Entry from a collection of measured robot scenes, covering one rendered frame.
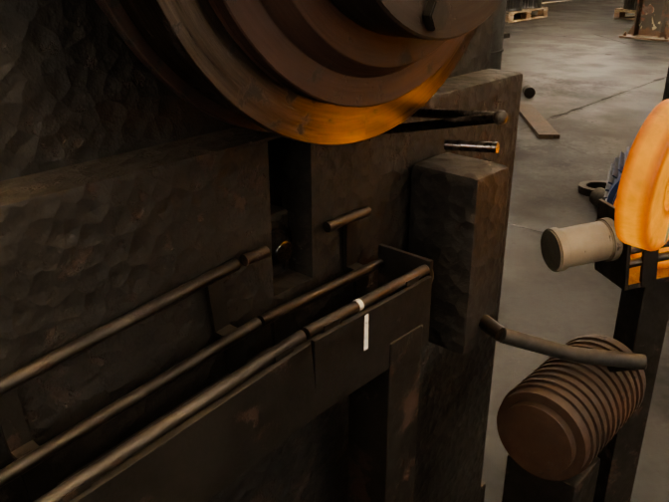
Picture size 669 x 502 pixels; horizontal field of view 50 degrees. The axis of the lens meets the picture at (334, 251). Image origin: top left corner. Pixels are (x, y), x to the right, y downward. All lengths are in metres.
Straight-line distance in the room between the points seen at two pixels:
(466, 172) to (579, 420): 0.33
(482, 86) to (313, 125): 0.45
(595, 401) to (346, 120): 0.52
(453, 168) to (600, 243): 0.25
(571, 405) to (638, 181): 0.33
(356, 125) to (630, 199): 0.27
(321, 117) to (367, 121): 0.06
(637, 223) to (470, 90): 0.33
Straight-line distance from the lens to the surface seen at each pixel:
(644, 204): 0.74
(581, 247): 1.00
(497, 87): 1.05
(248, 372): 0.63
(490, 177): 0.86
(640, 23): 9.59
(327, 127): 0.62
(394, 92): 0.65
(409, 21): 0.55
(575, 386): 0.97
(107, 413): 0.64
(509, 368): 2.00
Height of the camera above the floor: 1.05
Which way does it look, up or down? 23 degrees down
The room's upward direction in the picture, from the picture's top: straight up
